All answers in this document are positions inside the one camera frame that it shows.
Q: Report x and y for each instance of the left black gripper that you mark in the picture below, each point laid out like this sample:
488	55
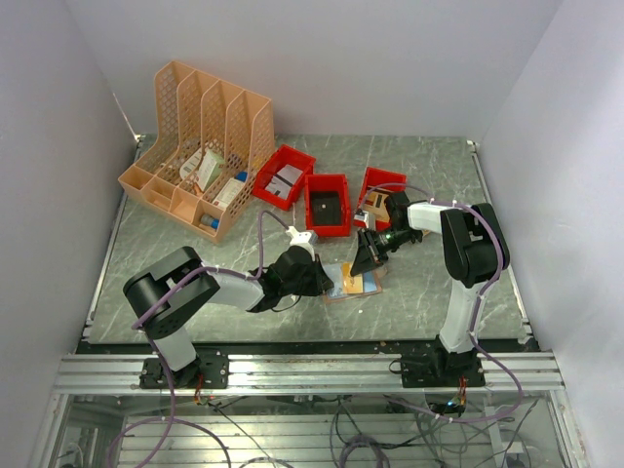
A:
322	282

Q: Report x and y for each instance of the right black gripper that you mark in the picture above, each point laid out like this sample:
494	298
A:
368	253

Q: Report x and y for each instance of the tan leather card holder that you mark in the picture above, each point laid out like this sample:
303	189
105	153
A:
372	285

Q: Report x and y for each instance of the gold striped card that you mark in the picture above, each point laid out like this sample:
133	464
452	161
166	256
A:
376	208

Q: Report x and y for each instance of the red bin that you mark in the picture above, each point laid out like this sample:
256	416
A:
327	205
376	179
284	155

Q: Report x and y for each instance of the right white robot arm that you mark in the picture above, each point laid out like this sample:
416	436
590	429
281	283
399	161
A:
475	254

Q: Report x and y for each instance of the grey white boxes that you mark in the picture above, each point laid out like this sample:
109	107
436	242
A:
283	181

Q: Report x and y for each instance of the red white box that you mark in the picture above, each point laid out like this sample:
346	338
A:
228	193

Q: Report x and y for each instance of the blue capped bottle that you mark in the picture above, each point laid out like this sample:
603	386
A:
209	221

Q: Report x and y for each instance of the green white box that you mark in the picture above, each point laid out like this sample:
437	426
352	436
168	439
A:
209	169

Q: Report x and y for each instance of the white labelled packet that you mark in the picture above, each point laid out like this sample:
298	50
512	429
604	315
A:
191	164

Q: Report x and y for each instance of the peach mesh file organizer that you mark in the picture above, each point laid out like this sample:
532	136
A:
213	139

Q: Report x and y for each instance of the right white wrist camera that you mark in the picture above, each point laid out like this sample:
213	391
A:
364	219

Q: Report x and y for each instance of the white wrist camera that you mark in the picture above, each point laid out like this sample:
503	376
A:
364	219
305	239

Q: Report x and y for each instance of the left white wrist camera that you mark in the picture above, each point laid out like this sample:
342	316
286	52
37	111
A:
305	239

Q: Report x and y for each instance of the aluminium rail frame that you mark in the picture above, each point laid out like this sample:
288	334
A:
330	410

